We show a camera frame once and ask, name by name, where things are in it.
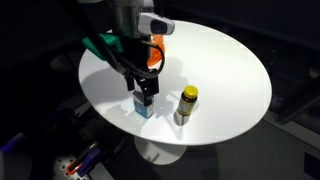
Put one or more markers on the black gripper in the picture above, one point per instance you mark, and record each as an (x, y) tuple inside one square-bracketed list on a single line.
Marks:
[(135, 53)]

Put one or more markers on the blue container with white lid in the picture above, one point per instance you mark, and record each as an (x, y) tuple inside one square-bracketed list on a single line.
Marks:
[(143, 110)]

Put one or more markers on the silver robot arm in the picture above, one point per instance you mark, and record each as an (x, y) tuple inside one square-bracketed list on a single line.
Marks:
[(126, 16)]

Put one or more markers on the orange plastic bag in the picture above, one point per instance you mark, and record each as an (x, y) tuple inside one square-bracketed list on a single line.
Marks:
[(155, 60)]

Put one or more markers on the amber bottle with yellow cap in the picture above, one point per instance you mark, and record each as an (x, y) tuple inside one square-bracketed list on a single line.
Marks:
[(188, 101)]

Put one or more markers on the purple clamp with orange tips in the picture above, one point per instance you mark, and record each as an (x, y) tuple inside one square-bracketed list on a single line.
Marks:
[(88, 160)]

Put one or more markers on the perforated metal plate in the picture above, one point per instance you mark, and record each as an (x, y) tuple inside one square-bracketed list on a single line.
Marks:
[(63, 168)]

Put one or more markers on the grey rounded object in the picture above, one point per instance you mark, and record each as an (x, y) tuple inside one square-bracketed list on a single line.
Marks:
[(15, 166)]

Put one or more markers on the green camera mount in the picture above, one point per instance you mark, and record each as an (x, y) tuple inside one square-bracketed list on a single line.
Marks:
[(110, 40)]

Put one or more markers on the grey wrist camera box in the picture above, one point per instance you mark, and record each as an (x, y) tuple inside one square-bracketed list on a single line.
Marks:
[(156, 25)]

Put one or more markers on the white table pedestal base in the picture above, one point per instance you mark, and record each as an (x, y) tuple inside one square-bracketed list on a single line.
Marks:
[(160, 153)]

